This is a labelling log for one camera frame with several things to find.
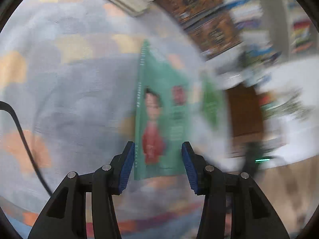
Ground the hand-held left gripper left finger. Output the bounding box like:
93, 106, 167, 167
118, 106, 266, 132
28, 141, 135, 239

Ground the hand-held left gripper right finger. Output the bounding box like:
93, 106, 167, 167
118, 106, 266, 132
181, 141, 291, 239

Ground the dark green book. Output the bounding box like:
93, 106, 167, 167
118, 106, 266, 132
134, 40, 200, 180

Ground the pile of colourful shelf books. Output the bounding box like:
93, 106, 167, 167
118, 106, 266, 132
219, 0, 315, 55

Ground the brown cardboard box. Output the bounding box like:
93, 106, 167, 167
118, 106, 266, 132
225, 86, 265, 137

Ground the grey fan-patterned cloth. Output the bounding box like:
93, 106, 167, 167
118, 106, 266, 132
0, 0, 232, 239

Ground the black cable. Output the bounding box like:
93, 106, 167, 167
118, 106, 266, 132
0, 101, 53, 196

